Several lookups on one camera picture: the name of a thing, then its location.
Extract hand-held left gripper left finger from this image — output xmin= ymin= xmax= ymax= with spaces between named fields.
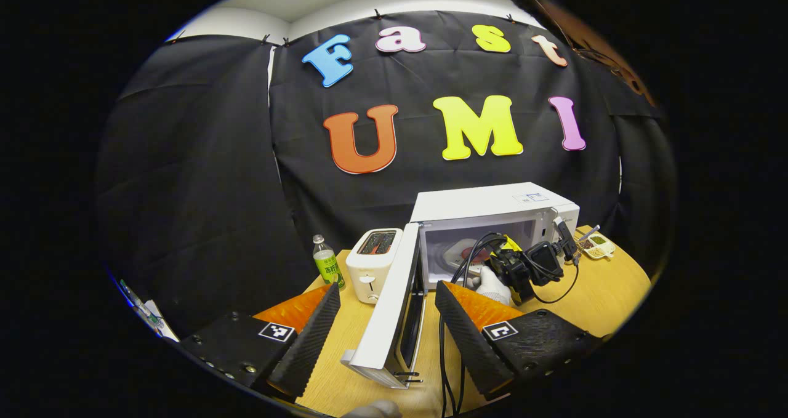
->
xmin=179 ymin=281 xmax=341 ymax=399

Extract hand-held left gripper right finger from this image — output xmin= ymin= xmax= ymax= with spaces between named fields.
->
xmin=435 ymin=281 xmax=607 ymax=397

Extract white microwave oven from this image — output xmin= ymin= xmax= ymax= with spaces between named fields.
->
xmin=340 ymin=182 xmax=581 ymax=389

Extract white square plate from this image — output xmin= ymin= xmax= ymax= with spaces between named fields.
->
xmin=442 ymin=238 xmax=493 ymax=272

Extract metal spoon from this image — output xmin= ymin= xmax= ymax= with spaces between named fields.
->
xmin=574 ymin=224 xmax=601 ymax=263

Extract white divided grain dish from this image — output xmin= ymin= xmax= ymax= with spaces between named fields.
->
xmin=582 ymin=232 xmax=616 ymax=260

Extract green label drink bottle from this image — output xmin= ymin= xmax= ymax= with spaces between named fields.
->
xmin=312 ymin=234 xmax=346 ymax=291

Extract white toaster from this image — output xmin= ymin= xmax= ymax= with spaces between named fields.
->
xmin=345 ymin=228 xmax=404 ymax=305

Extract white papers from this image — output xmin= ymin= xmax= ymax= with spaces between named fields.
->
xmin=120 ymin=278 xmax=180 ymax=343

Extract black backdrop cloth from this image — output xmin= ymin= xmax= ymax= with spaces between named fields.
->
xmin=95 ymin=9 xmax=675 ymax=339

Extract black cable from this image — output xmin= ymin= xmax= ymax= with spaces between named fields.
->
xmin=438 ymin=232 xmax=509 ymax=418
xmin=528 ymin=261 xmax=581 ymax=305

